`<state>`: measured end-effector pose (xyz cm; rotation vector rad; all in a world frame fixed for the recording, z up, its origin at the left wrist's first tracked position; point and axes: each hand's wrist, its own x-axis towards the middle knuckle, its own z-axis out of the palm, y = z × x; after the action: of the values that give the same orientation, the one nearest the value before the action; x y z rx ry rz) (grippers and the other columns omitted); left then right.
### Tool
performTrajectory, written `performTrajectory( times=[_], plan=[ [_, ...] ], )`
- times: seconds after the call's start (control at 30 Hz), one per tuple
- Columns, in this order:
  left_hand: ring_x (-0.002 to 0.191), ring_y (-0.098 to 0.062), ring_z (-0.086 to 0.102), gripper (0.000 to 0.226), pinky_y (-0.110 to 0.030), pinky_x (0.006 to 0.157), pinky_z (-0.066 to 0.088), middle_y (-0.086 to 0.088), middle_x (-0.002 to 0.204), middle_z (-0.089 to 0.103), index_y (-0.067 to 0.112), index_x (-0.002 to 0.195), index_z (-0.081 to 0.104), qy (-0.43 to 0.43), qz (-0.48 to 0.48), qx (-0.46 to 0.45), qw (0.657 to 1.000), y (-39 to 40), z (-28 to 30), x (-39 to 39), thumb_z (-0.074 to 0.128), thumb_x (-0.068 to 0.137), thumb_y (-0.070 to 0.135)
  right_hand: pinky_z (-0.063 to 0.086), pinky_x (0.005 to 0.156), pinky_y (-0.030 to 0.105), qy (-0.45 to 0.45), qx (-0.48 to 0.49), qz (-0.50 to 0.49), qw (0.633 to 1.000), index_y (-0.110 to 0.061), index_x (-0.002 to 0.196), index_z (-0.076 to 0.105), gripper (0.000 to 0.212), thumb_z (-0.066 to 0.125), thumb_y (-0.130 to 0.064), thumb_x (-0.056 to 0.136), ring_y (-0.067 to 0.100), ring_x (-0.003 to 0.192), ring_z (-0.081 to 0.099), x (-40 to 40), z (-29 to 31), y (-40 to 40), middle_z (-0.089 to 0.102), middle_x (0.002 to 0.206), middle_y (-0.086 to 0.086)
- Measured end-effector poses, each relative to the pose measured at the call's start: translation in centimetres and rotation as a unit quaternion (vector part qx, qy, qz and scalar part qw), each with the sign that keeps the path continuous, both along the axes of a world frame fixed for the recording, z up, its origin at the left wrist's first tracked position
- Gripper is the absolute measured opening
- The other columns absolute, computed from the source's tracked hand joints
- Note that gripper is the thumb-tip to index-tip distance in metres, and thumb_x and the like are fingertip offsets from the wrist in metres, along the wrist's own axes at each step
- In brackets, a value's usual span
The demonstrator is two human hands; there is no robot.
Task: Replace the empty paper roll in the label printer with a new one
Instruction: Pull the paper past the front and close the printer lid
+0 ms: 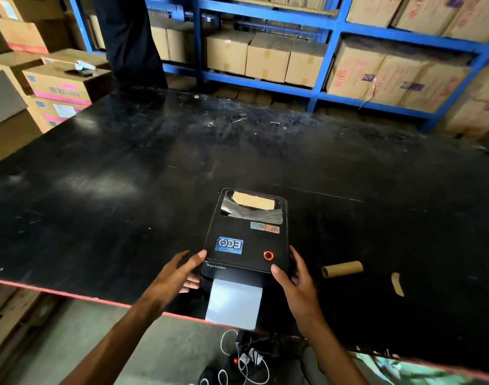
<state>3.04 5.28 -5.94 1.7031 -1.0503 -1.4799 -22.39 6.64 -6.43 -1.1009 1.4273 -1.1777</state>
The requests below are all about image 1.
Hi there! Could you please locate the person's left hand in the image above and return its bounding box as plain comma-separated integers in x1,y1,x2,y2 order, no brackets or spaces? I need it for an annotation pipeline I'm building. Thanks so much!
146,249,208,318

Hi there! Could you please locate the person's right hand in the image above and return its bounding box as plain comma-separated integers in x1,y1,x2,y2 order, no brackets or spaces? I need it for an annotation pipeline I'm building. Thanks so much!
270,245,324,330

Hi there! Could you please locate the black label printer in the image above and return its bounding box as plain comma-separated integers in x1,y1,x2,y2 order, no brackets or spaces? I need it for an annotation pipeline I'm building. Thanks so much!
198,188,292,286

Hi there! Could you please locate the person's right forearm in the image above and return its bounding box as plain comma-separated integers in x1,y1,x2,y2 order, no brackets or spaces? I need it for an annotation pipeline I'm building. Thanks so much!
300,314,369,385

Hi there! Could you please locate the person's left forearm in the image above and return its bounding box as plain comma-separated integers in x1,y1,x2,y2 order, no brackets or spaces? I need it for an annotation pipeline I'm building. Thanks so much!
61,300,165,385

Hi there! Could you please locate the white label paper strip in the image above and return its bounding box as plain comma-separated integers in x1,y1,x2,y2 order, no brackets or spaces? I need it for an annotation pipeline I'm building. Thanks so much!
204,278,264,331

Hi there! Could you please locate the brown cardboard tube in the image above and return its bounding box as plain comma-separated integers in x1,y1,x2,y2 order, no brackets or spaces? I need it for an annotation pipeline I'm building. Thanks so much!
321,260,364,280

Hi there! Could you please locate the brown cardboard roll in printer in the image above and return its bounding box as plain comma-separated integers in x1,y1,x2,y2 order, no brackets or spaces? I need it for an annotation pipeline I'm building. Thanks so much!
232,191,276,211

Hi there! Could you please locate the black power strip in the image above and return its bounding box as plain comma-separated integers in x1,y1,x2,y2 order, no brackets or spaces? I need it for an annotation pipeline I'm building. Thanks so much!
228,340,270,385

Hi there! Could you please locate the green patterned cloth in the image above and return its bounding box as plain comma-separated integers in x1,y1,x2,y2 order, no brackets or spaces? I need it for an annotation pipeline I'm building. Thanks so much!
355,352,489,385

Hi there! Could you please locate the wooden pallet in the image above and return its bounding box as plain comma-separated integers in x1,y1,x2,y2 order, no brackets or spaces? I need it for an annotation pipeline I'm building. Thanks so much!
0,284,65,383

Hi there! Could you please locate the row of plain cardboard boxes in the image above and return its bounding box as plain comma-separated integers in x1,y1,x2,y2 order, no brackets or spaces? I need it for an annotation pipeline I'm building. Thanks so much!
87,0,334,88

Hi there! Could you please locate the stack of pink-striped cardboard boxes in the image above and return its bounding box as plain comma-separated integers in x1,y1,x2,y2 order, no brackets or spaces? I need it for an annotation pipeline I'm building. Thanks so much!
0,0,113,134

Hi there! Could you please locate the stack of red-print cardboard boxes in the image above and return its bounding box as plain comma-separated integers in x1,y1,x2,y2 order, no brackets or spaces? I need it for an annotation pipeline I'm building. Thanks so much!
326,0,489,137

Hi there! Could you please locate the blue metal shelf rack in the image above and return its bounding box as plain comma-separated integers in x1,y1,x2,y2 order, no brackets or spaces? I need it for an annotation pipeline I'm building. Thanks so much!
67,0,489,133

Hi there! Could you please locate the white cable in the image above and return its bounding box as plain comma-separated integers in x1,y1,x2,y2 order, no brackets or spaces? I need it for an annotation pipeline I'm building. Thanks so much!
197,329,271,385

